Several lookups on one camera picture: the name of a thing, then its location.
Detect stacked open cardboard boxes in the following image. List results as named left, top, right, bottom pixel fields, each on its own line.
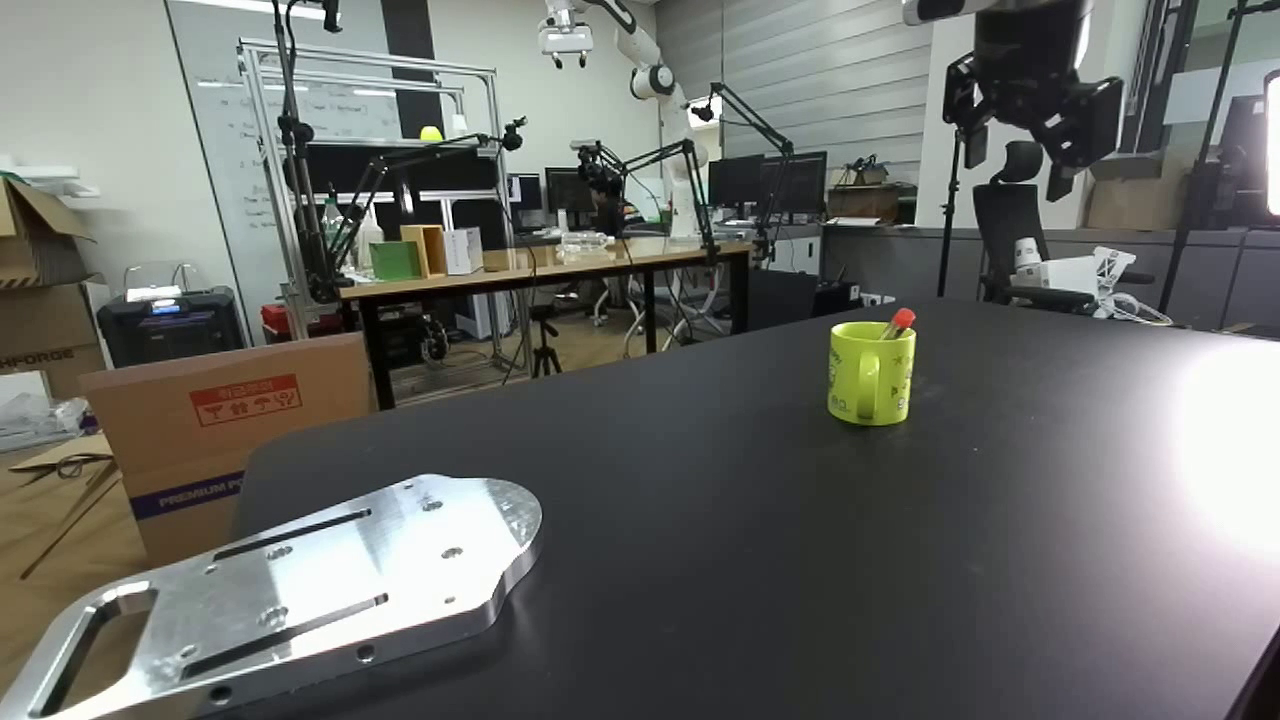
left=0, top=167, right=108, bottom=408

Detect grey office partition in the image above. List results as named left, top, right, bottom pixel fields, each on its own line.
left=815, top=220, right=1280, bottom=340

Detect white ceiling projector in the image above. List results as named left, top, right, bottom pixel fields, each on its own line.
left=536, top=0, right=601, bottom=73

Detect green box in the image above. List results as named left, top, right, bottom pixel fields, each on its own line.
left=363, top=236, right=425, bottom=285

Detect white box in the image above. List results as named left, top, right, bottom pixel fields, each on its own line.
left=445, top=223, right=486, bottom=280

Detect cardboard box with red label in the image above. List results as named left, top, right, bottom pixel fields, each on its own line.
left=79, top=329, right=381, bottom=566

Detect white machine with cables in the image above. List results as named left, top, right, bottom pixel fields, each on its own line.
left=1006, top=236, right=1179, bottom=332

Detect aluminium mounting plate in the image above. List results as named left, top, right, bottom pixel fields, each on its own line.
left=0, top=470, right=546, bottom=720

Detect black office chair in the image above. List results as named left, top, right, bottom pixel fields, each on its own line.
left=966, top=138, right=1060, bottom=307

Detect tall black tripod stand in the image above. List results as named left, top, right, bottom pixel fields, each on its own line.
left=268, top=0, right=390, bottom=313

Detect small black tripod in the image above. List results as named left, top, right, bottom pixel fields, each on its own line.
left=523, top=306, right=566, bottom=385

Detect small wooden box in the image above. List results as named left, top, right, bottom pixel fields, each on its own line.
left=394, top=220, right=450, bottom=285

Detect black light stand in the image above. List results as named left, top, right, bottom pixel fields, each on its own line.
left=926, top=52, right=981, bottom=302
left=1156, top=0, right=1265, bottom=320

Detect black computer monitor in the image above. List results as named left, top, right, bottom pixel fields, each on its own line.
left=705, top=147, right=831, bottom=223
left=540, top=164, right=618, bottom=239

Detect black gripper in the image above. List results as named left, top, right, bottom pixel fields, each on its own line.
left=972, top=0, right=1128, bottom=207

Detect whiteboard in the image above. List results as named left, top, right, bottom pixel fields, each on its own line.
left=186, top=78, right=409, bottom=313

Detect bright light panel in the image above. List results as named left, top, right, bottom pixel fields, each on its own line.
left=1257, top=63, right=1280, bottom=223

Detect long wooden desk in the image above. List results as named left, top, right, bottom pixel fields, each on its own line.
left=334, top=236, right=756, bottom=414

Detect red fire extinguisher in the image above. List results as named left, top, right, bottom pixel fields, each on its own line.
left=257, top=297, right=300, bottom=350

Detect black 3D printer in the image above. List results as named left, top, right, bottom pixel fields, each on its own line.
left=97, top=285, right=247, bottom=372

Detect yellow-green mug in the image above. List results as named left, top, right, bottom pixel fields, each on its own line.
left=822, top=316, right=923, bottom=431

